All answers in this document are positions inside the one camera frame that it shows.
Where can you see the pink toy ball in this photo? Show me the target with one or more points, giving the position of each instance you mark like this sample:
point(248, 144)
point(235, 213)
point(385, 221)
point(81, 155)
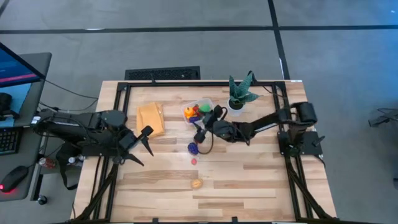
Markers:
point(194, 161)

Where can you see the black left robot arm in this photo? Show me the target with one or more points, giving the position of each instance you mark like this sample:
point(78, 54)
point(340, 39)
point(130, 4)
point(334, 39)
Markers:
point(77, 124)

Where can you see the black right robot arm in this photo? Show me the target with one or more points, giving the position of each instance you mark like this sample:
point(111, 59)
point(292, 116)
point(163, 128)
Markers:
point(267, 123)

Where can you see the grey desk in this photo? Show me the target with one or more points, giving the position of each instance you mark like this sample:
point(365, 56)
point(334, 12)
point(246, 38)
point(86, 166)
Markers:
point(40, 68)

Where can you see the red soda can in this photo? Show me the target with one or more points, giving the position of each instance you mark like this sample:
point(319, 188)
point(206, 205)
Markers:
point(46, 162)

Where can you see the black keyboard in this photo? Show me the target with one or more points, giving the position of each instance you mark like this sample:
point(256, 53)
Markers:
point(7, 140)

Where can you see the green ribbed toy vegetable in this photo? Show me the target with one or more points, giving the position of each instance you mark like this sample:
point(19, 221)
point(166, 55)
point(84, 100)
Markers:
point(204, 108)

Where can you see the black metal table frame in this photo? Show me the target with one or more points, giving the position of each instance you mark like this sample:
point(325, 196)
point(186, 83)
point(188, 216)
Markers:
point(186, 84)

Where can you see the black computer mouse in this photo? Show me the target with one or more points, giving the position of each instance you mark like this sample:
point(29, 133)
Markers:
point(13, 179)

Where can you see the folded yellow cloth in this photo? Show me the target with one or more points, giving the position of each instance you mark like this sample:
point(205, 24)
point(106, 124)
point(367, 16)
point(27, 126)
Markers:
point(150, 119)

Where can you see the orange toy fruit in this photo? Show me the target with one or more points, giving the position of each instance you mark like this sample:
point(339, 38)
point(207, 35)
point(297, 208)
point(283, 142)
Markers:
point(188, 112)

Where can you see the clear plastic tupperware container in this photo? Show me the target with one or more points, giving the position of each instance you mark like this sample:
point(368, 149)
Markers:
point(186, 103)

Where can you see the white plant pot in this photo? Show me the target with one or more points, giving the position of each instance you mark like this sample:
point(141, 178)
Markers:
point(234, 111)

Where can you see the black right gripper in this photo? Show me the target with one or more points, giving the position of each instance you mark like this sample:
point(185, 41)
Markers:
point(214, 126)

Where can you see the tan toy potato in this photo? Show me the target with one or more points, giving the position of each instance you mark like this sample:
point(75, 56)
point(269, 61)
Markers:
point(196, 184)

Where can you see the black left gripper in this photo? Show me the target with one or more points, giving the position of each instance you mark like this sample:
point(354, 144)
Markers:
point(129, 140)

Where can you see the purple toy grape bunch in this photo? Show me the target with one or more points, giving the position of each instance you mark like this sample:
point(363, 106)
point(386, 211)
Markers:
point(192, 148)

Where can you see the black caster wheel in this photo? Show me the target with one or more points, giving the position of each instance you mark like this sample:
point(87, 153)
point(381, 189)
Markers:
point(42, 199)

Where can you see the computer monitor with blue screen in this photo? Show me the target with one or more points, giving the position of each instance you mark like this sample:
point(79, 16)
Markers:
point(15, 68)

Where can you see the green snake plant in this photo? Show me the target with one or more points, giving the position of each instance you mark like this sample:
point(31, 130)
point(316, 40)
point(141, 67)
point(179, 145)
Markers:
point(241, 90)

